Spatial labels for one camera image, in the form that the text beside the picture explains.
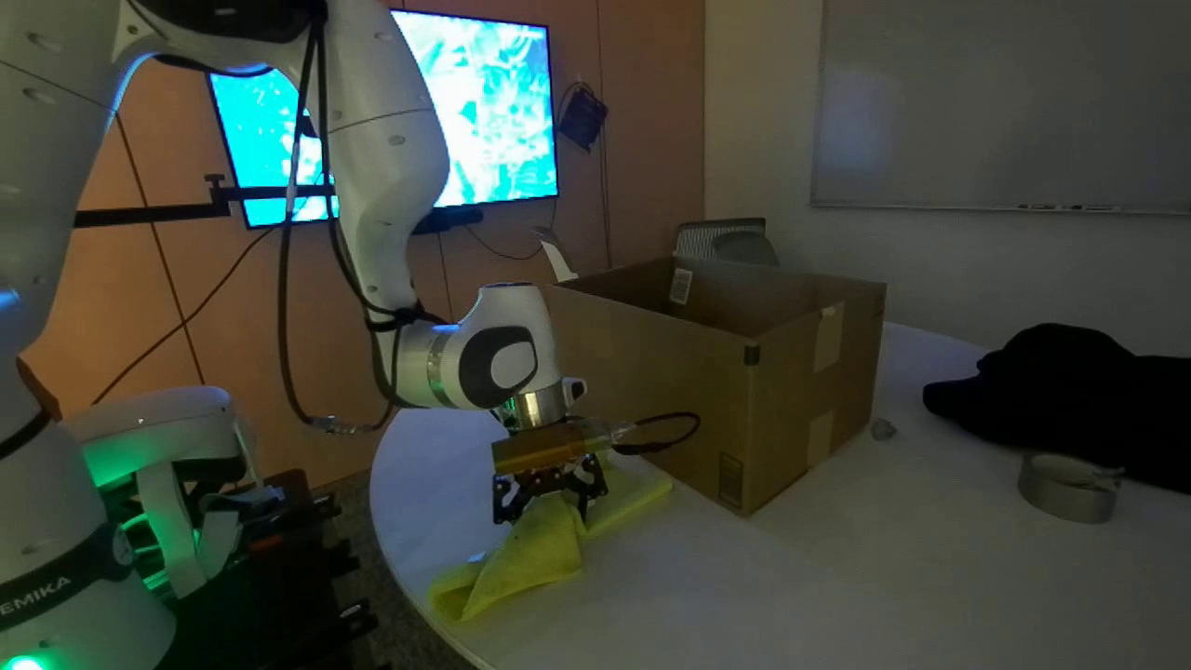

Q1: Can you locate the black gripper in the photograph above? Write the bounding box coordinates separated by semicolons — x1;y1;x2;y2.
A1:
491;449;616;529

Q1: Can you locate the yellow towel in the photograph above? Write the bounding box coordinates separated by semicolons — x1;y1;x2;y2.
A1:
426;463;682;628

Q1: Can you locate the large open cardboard box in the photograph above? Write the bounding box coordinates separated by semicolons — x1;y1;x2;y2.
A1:
546;254;889;516

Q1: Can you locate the black robot stand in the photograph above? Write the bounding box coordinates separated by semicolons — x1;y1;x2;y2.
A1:
159;467;384;670

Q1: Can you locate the grey chair backrest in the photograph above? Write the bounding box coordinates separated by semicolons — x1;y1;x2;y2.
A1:
668;216;787;273

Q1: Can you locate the grey tape roll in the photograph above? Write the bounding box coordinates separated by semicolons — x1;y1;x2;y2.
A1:
1017;449;1127;525

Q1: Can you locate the black cloth garment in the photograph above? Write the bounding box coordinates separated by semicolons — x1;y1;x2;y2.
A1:
925;325;1191;496

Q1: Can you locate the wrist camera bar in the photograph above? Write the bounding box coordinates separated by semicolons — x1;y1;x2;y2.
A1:
488;416;623;483

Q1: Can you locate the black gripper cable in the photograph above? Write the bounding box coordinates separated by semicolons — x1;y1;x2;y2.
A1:
612;410;705;458

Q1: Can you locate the black wall device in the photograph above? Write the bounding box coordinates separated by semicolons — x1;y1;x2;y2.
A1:
554;81;612;152

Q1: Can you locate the wall mounted tv screen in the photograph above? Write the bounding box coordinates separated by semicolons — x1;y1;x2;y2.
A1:
203;5;567;236

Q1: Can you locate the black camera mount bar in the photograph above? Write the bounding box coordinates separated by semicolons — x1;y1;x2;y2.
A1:
70;171;347;236

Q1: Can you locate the wall whiteboard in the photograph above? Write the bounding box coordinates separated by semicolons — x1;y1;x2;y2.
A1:
812;0;1191;220

